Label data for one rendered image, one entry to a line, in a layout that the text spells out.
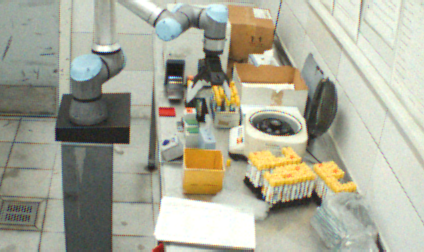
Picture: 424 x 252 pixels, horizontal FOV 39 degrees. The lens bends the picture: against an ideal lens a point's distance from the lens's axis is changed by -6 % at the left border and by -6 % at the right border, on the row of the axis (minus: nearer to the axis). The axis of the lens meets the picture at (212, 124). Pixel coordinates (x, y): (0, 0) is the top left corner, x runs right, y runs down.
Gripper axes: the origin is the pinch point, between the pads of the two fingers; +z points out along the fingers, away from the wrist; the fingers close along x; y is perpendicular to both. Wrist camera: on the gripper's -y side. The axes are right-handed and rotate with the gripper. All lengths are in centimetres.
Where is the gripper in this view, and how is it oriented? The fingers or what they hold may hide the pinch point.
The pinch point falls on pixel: (209, 102)
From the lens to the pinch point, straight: 227.3
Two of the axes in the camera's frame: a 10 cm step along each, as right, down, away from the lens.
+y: -2.3, -4.8, 8.4
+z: -1.0, 8.8, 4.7
